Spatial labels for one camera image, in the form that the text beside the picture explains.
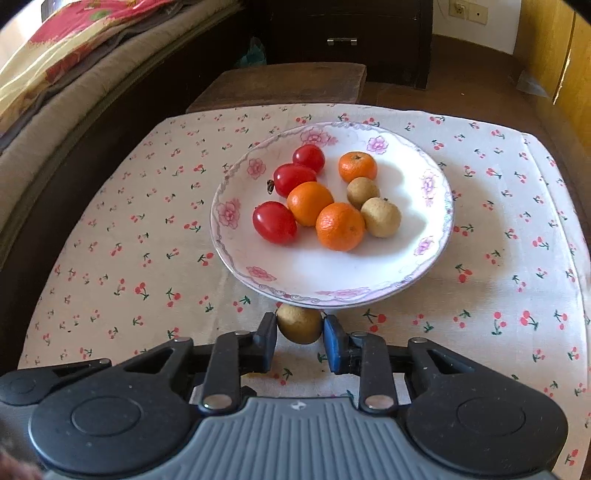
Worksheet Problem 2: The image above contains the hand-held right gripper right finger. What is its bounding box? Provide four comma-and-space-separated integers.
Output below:
322, 314, 477, 414

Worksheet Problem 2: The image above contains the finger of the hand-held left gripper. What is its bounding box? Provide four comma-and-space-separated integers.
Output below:
41, 358, 113, 380

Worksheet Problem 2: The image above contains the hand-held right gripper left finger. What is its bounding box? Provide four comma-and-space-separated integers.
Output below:
124, 312, 278, 412

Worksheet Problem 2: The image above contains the tan longan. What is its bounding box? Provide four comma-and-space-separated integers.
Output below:
346, 178, 381, 209
276, 305, 323, 344
361, 197, 402, 238

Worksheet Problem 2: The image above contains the white floral-rim plate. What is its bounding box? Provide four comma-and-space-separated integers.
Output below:
210, 122, 455, 309

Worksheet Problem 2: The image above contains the small orange mandarin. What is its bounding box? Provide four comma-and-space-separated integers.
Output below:
316, 202, 366, 252
338, 151, 378, 182
287, 181, 334, 227

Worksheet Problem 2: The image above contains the red cherry tomato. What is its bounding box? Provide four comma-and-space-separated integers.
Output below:
292, 143, 326, 173
273, 163, 318, 198
252, 201, 298, 245

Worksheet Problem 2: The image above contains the white cherry-print tablecloth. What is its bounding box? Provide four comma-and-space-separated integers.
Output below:
17, 103, 588, 480

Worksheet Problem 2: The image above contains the brown wooden stool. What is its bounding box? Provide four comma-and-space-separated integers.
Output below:
185, 62, 368, 114

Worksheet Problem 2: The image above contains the beige mattress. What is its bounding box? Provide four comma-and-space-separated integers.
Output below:
0, 0, 252, 155

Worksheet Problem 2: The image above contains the green plastic bag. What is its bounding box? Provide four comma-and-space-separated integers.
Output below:
237, 37, 265, 68

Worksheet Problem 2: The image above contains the floral red yellow blanket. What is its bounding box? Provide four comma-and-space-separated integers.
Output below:
0, 0, 172, 136

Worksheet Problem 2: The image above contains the dark wooden dresser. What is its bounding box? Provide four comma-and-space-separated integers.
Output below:
252, 0, 435, 91

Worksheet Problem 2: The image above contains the clear plastic scrap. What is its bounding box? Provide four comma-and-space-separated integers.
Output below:
516, 69, 553, 99

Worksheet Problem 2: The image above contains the yellow wooden wardrobe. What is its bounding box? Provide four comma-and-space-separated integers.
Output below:
512, 0, 591, 145

